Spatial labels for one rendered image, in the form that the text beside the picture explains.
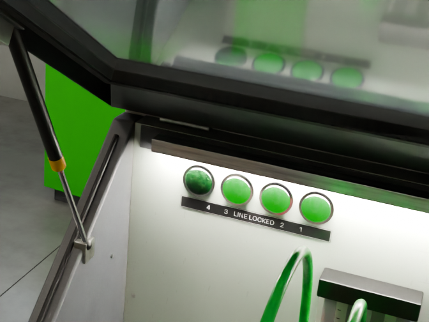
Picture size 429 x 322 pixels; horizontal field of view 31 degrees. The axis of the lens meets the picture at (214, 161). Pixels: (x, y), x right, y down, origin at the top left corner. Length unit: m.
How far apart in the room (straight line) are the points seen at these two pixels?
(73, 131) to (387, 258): 2.98
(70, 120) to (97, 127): 0.16
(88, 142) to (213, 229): 2.80
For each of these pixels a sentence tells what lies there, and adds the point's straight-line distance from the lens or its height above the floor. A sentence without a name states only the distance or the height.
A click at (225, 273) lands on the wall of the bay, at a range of 1.23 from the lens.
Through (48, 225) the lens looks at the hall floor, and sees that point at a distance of 4.01.
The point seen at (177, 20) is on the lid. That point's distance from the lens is 0.73.
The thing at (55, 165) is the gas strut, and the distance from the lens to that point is 1.00.
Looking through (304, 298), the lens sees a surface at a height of 1.29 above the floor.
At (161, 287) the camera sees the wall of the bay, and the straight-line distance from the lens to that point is 1.28.
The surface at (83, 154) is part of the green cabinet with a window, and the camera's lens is 4.00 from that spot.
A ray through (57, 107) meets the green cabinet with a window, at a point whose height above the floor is 0.54.
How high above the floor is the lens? 1.85
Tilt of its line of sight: 22 degrees down
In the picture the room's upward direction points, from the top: 6 degrees clockwise
